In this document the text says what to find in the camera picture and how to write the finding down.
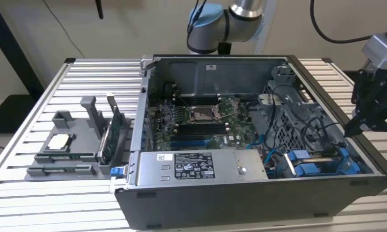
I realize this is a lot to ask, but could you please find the metal socket cover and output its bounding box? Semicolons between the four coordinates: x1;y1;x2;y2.
213;98;241;119

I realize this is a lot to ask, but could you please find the thin black wall cable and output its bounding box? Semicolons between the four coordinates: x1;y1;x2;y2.
42;0;85;58

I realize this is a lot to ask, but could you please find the green motherboard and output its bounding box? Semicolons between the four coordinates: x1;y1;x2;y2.
148;95;265;152

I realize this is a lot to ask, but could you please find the blue expansion slot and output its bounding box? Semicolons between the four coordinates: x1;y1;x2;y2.
169;141;213;150

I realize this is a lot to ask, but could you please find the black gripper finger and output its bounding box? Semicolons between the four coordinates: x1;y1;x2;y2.
363;112;387;134
343;96;387;139

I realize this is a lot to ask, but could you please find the black open PC case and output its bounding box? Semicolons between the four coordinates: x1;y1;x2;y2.
108;53;387;231

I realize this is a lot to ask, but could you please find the hard disk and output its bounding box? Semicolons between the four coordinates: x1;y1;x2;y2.
286;144;354;168

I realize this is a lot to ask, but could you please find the blue disk carrier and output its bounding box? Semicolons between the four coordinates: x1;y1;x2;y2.
295;163;362;177

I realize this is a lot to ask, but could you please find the metal disk bay cage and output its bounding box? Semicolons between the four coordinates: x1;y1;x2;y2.
248;79;375;179

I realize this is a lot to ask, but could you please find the blue disk wire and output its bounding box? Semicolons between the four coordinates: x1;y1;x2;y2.
247;135;283;166

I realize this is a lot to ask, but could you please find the thin metal locking lever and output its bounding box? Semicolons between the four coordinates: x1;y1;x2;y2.
173;92;192;109

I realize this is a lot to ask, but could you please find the grey parts rack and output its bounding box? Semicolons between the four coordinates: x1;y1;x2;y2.
24;96;133;182

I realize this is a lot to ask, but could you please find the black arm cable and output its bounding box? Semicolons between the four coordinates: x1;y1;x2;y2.
188;0;209;32

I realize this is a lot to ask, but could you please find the long black wire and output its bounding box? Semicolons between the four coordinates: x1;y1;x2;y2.
264;84;299;151

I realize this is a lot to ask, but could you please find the black hanging antenna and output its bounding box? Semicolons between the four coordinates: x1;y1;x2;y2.
95;0;105;20

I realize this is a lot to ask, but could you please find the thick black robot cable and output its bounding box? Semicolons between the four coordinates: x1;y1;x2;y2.
310;0;375;44

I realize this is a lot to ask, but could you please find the green graphics card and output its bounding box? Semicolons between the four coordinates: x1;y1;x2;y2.
96;93;125;164

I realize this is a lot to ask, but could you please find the black disk wire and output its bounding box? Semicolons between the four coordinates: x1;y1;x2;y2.
302;118;347;148

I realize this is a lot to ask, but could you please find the silver power supply unit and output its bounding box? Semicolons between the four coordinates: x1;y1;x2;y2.
135;148;268;187

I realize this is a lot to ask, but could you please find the black expansion slot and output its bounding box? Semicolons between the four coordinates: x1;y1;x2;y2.
171;134;227;144

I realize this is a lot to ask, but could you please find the silver CPU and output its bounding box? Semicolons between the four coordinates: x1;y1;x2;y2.
48;134;73;149

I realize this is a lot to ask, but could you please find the CPU socket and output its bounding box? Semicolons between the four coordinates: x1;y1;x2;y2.
188;106;220;124

